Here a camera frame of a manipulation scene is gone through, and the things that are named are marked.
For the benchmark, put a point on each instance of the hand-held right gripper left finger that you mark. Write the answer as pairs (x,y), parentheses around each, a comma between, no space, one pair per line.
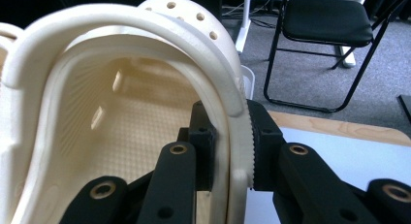
(203,153)

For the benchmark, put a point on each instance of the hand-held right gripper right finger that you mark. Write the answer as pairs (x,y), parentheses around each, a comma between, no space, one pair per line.
(265,153)

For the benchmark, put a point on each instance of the grey two-tier shoe rack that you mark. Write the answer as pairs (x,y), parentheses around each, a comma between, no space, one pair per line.
(248,83)

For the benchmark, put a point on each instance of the beige clog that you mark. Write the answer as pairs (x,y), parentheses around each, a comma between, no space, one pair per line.
(6,33)
(129,23)

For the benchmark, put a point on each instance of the light blue table mat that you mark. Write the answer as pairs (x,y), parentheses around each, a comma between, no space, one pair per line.
(355,159)

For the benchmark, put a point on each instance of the black folding chair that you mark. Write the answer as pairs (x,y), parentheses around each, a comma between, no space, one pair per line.
(323,20)

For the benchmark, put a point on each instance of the black metal stand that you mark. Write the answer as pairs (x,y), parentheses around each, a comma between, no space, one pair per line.
(406,107)

